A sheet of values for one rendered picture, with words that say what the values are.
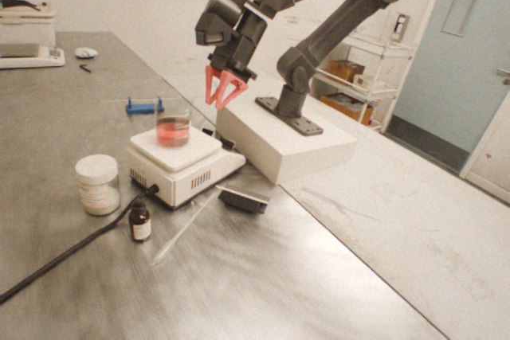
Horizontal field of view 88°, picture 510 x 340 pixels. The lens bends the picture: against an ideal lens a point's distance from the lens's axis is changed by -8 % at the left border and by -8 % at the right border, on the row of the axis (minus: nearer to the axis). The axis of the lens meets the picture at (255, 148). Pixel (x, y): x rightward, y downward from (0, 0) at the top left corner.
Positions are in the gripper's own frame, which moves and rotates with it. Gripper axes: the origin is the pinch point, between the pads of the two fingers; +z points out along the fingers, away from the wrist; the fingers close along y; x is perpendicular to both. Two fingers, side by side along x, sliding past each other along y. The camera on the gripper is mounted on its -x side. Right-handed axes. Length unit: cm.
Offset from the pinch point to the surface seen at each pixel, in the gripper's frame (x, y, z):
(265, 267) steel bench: -2.7, 29.2, 18.2
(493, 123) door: 260, 34, -97
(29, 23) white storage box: -22, -98, 3
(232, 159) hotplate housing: 1.9, 10.0, 8.3
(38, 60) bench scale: -18, -73, 13
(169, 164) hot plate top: -12.4, 11.5, 11.7
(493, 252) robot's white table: 31, 54, 1
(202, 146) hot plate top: -5.9, 9.4, 7.7
